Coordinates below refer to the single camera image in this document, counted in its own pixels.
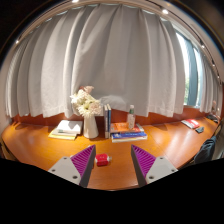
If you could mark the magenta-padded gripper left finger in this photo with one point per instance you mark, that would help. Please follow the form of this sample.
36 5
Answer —
71 168

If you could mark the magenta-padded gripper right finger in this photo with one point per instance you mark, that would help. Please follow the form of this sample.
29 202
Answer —
155 168

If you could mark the white and red charger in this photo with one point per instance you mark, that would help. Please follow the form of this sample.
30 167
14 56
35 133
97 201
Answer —
101 160

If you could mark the thin yellow book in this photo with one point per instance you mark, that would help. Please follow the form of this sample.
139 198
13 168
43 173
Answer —
60 137

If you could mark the thin cream book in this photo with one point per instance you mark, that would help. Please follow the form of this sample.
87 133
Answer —
56 133

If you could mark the white flat book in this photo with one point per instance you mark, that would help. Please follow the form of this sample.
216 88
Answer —
128 139

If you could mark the thick white book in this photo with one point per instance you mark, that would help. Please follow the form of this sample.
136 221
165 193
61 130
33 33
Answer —
70 126

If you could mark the white ceramic vase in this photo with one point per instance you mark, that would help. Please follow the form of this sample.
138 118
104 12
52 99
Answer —
90 128

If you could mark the black chair back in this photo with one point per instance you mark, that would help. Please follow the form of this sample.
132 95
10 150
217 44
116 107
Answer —
206 151

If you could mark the orange flat book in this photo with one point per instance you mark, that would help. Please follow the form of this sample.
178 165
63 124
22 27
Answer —
120 127

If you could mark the clear bottle with green cap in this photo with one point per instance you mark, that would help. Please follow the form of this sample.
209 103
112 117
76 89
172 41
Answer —
131 120

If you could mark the dark grey upright book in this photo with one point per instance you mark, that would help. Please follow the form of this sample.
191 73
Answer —
106 123

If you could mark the red and white packet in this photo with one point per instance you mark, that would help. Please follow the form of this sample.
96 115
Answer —
190 123

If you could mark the small dark flat object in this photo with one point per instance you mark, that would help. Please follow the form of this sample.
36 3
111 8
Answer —
199 130

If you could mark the blue upright book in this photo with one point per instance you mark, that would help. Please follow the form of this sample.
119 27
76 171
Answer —
109 121

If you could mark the white flower bouquet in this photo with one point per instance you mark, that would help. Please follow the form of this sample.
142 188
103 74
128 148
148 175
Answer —
86 101

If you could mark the glass window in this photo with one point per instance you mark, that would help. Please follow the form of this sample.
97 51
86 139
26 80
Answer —
191 73

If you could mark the white curtain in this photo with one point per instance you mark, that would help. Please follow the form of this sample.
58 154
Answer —
110 56

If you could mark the recessed ceiling lights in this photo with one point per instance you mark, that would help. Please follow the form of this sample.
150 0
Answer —
165 11

